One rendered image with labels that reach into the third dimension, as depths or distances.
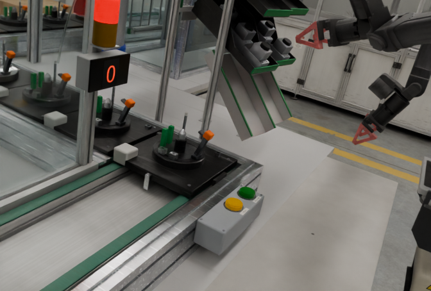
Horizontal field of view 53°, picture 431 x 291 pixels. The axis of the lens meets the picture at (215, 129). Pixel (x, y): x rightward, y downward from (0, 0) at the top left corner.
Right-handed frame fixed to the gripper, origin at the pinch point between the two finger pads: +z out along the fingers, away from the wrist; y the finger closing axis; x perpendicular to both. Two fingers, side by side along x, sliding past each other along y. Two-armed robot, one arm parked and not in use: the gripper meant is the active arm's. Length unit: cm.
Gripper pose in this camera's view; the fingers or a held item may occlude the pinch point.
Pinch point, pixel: (307, 38)
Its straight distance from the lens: 120.0
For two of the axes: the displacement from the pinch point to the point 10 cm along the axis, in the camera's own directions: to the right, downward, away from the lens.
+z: -7.6, 0.3, 6.5
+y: -6.3, 2.1, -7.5
